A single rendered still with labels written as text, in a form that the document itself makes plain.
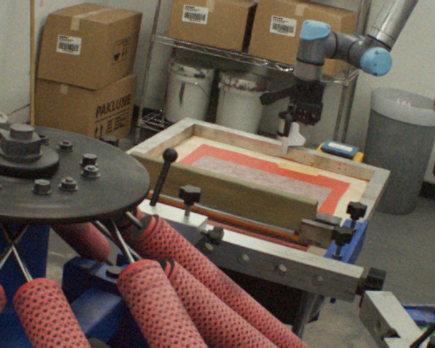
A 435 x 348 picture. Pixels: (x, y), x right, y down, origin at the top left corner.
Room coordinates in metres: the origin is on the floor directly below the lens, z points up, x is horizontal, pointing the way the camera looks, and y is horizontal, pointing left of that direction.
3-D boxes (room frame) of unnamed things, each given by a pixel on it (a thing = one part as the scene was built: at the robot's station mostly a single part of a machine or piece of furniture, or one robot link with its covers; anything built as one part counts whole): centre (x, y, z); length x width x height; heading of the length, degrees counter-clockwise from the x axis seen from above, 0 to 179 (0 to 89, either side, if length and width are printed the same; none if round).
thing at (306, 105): (2.24, -0.19, 1.12); 0.09 x 0.08 x 0.12; 74
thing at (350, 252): (1.58, -0.27, 0.97); 0.30 x 0.05 x 0.07; 165
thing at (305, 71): (2.25, -0.19, 1.20); 0.08 x 0.08 x 0.05
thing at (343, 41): (2.27, -0.28, 1.28); 0.11 x 0.11 x 0.08; 26
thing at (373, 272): (1.36, -0.29, 1.02); 0.07 x 0.06 x 0.07; 165
